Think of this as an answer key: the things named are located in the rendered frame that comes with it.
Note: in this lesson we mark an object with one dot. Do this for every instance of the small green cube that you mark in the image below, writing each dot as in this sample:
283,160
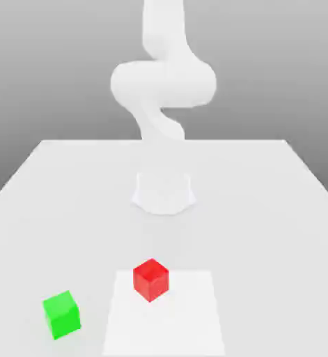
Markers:
61,315

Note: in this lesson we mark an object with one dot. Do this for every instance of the small red cube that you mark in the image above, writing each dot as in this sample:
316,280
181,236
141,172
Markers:
150,280

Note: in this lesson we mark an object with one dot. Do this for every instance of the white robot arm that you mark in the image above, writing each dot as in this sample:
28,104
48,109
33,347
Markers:
163,83

